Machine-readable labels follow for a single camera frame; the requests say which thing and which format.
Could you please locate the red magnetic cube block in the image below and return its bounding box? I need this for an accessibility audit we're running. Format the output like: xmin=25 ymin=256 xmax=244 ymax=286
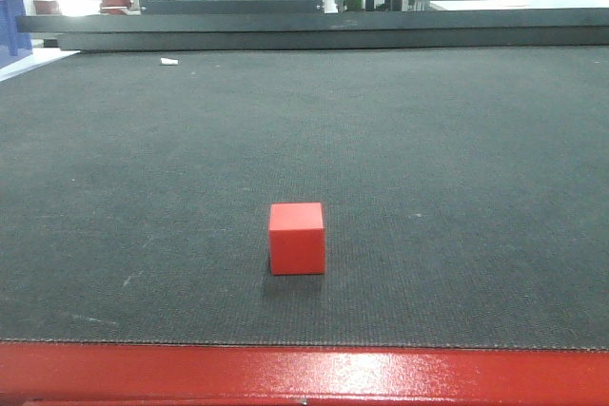
xmin=268 ymin=203 xmax=325 ymax=276

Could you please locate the dark grey carpet mat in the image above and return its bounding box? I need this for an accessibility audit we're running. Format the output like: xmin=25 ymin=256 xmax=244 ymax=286
xmin=1 ymin=47 xmax=608 ymax=349

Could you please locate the small white paper scrap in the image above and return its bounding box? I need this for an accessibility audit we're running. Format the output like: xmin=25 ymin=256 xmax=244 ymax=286
xmin=160 ymin=57 xmax=179 ymax=66

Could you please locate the blue plastic crate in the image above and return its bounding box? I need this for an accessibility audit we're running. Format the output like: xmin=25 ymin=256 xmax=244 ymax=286
xmin=0 ymin=0 xmax=32 ymax=68

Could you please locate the black metal frame beam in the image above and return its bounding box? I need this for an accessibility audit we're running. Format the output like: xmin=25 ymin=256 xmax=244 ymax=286
xmin=16 ymin=8 xmax=608 ymax=52

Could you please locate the red metal front rail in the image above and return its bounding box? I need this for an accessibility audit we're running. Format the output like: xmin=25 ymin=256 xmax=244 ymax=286
xmin=1 ymin=342 xmax=608 ymax=405

